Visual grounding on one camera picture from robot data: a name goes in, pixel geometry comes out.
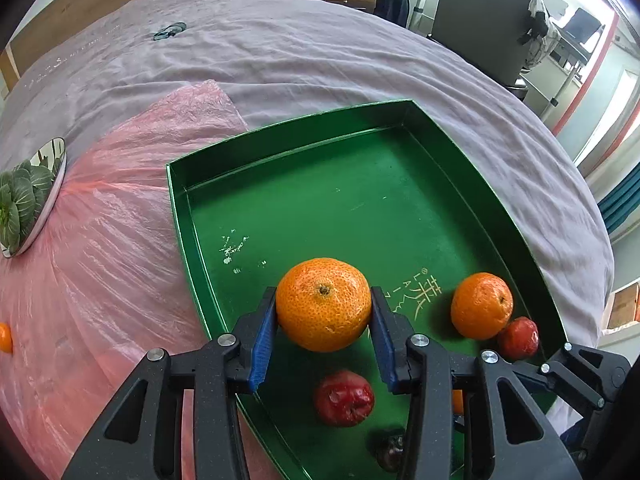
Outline wooden headboard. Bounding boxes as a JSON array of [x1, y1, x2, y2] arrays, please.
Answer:
[[0, 0, 211, 91]]

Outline dark plum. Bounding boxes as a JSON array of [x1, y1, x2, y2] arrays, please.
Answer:
[[375, 432, 407, 473]]

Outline pink plastic sheet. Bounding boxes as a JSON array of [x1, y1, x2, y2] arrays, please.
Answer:
[[0, 81, 281, 480]]

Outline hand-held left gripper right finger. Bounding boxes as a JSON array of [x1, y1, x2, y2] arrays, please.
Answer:
[[370, 286, 583, 480]]

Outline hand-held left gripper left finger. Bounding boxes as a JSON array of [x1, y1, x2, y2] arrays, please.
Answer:
[[62, 286, 278, 480]]

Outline dark monitor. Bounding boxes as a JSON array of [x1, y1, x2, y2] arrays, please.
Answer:
[[565, 7, 603, 43]]

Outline white plate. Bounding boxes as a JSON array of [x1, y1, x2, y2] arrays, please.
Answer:
[[0, 136, 68, 260]]

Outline teal curtain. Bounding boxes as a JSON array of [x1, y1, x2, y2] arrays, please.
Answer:
[[597, 165, 640, 233]]

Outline large orange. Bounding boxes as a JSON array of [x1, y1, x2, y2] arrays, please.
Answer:
[[275, 257, 373, 353]]

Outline grey office chair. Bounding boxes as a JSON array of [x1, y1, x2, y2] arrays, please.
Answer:
[[430, 0, 538, 91]]

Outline dark blue bag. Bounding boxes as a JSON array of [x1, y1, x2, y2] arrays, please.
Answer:
[[375, 0, 411, 23]]

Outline grey garment on chair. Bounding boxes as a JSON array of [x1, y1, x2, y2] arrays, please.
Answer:
[[517, 0, 563, 68]]

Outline bok choy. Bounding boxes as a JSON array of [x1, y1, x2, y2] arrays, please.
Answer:
[[0, 159, 55, 253]]

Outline cardboard box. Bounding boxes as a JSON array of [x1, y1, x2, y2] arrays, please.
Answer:
[[611, 284, 640, 331]]

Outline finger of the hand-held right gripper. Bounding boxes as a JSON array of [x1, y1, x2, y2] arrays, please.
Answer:
[[510, 342, 632, 411]]

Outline small black item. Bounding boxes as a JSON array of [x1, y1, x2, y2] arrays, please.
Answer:
[[152, 22, 188, 42]]

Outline green tray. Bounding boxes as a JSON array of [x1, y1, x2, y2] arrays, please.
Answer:
[[166, 99, 568, 480]]

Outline red fruit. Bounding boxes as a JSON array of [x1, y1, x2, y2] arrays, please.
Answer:
[[496, 316, 540, 361], [314, 370, 376, 428]]

